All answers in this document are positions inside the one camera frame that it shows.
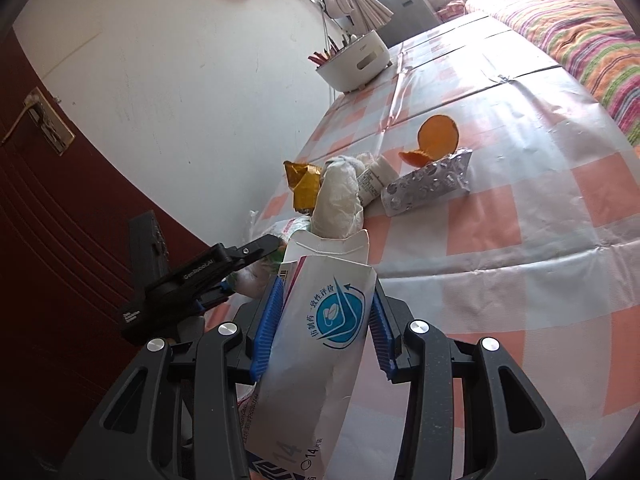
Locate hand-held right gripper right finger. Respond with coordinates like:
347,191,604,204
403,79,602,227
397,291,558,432
367,280,588,480

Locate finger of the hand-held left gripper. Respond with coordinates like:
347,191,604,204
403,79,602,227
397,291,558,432
196,279,236,312
235,235,285,266

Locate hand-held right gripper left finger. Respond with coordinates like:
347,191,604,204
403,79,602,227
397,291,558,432
62,275,286,480

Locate clear plastic bag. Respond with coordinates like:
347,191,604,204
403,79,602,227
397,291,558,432
232,210,306,306

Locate white medicine box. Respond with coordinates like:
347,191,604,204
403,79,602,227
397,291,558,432
245,229,378,480

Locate silver blister pack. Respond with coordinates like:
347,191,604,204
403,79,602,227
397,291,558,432
381,148,473,217

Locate yellow snack wrapper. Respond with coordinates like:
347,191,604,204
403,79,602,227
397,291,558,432
283,160,323,213

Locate dark red door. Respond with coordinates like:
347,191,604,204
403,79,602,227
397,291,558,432
0,25,211,480

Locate small white medicine bottle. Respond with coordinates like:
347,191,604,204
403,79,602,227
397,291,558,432
357,156,396,206

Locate orange chopsticks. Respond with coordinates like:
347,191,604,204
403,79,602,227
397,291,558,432
307,35,351,66

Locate white round container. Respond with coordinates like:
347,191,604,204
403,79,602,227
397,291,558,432
316,30,392,92

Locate orange peel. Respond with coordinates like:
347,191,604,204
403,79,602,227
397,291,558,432
398,115,460,167

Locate striped tied curtain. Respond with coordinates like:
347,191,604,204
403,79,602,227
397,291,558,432
320,0,393,31

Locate grey appliance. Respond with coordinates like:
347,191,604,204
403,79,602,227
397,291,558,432
357,0,441,46

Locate pink stool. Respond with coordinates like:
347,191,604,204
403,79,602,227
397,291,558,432
435,0,468,23

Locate bed with striped sheet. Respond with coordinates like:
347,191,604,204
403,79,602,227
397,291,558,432
465,0,640,146

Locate brass door handle plate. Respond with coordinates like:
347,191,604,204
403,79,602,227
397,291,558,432
0,86,76,156

